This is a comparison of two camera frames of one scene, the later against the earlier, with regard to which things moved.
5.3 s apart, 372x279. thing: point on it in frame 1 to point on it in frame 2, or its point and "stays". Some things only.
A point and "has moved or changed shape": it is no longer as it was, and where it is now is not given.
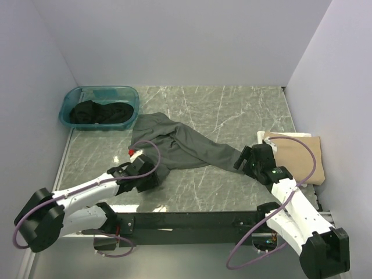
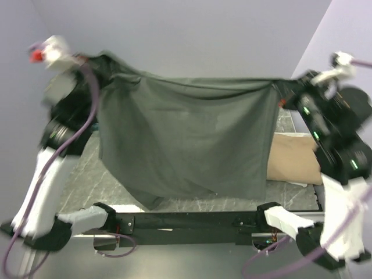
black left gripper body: (147, 182) to (79, 74)
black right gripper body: (251, 168) to (303, 96)
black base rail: (197, 228) stays
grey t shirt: (180, 145) has moved or changed shape
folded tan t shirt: (292, 156) stays
